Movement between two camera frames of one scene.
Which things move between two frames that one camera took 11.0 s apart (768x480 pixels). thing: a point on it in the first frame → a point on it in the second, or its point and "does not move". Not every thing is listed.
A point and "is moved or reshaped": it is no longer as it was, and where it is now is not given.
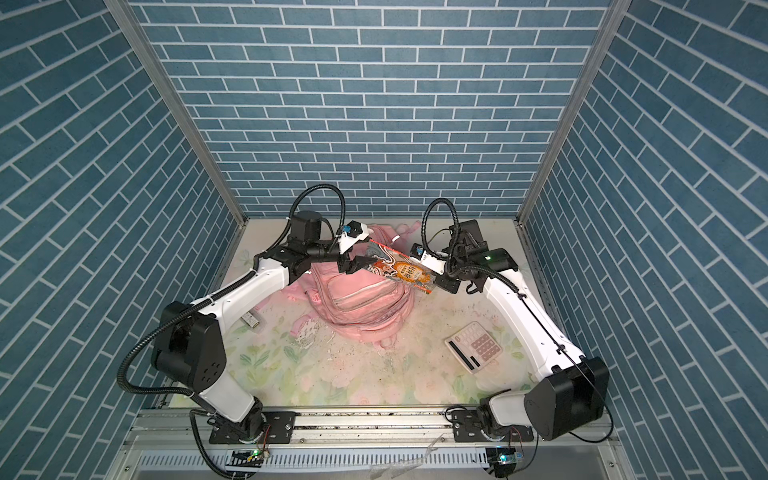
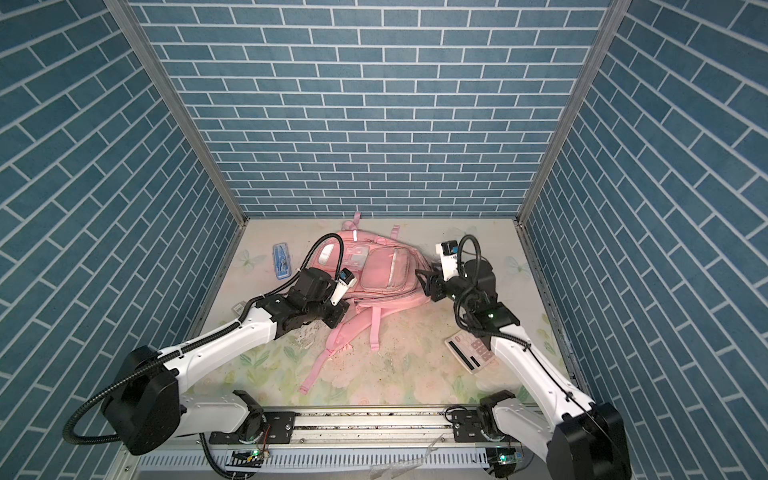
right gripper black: [445, 283] → [435, 285]
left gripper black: [353, 264] → [339, 310]
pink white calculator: [474, 346] does not move
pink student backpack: [368, 304] is moved or reshaped
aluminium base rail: [179, 445] does not move
